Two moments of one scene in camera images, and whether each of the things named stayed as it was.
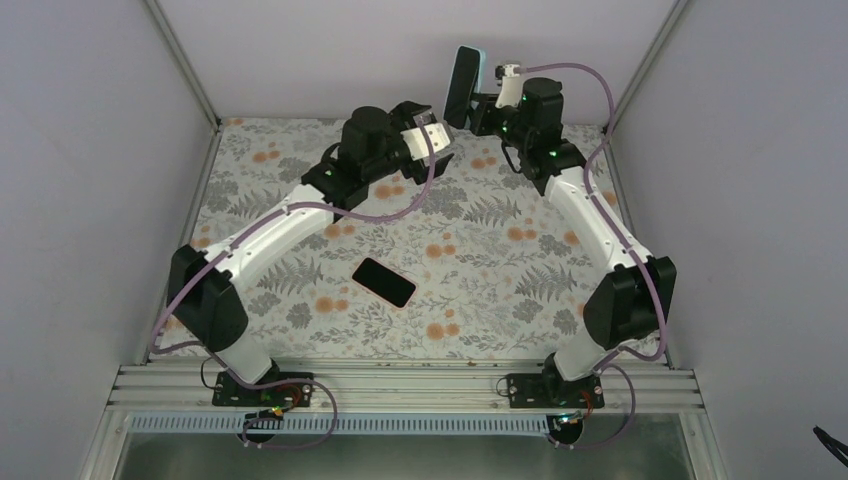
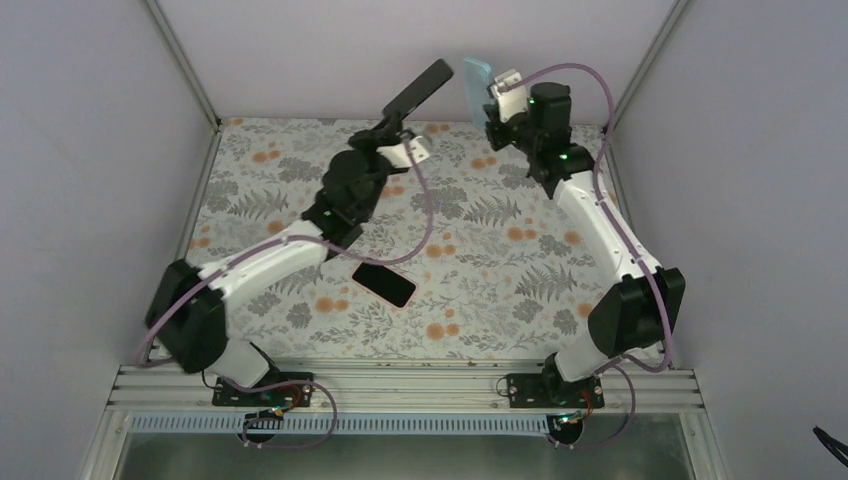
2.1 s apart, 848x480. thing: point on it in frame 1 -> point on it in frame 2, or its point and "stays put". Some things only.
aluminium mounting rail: [396, 387] stays put
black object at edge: [832, 444] stays put
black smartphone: [462, 75] -> [419, 87]
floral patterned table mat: [503, 272] stays put
